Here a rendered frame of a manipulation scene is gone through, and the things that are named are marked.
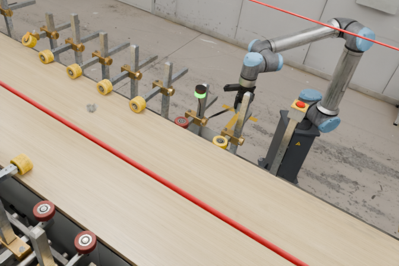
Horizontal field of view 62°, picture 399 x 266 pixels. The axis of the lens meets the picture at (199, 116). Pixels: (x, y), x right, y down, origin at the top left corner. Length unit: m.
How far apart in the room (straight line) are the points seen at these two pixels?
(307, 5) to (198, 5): 1.52
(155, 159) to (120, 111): 0.41
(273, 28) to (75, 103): 3.12
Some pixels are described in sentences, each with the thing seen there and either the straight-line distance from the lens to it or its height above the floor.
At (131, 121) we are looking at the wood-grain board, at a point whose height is 0.90.
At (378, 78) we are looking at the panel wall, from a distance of 4.50.
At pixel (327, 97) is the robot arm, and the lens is 2.27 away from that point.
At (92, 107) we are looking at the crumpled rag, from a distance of 1.93.
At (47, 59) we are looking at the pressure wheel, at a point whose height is 0.95.
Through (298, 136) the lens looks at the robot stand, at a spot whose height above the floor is 0.55.
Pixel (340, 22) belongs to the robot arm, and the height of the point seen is 1.43.
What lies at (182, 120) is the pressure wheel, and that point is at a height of 0.91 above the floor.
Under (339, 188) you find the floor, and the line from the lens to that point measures 3.14.
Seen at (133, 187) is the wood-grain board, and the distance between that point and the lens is 1.53.
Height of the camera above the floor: 2.10
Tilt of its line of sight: 39 degrees down
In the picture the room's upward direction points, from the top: 10 degrees clockwise
